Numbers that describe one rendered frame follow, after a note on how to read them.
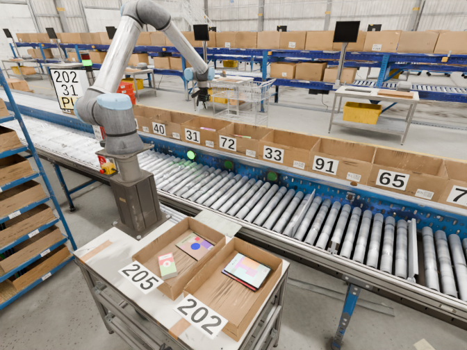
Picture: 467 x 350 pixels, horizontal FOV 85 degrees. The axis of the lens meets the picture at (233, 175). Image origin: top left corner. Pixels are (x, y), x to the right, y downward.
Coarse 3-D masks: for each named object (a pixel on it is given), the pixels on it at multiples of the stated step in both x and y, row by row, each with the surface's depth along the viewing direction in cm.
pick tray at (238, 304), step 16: (240, 240) 132; (224, 256) 130; (256, 256) 129; (272, 256) 123; (208, 272) 121; (272, 272) 124; (192, 288) 113; (208, 288) 117; (224, 288) 117; (240, 288) 117; (208, 304) 110; (224, 304) 110; (240, 304) 110; (256, 304) 103; (240, 320) 104; (240, 336) 98
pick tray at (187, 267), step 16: (176, 224) 142; (192, 224) 149; (160, 240) 135; (176, 240) 144; (208, 240) 144; (224, 240) 135; (144, 256) 129; (176, 256) 134; (208, 256) 126; (160, 272) 125; (192, 272) 118; (160, 288) 116; (176, 288) 111
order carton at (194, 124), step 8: (192, 120) 244; (200, 120) 253; (208, 120) 248; (216, 120) 244; (224, 120) 239; (184, 128) 230; (192, 128) 225; (200, 128) 220; (216, 128) 248; (184, 136) 234; (200, 136) 224; (208, 136) 219; (216, 136) 215; (200, 144) 228; (216, 144) 219
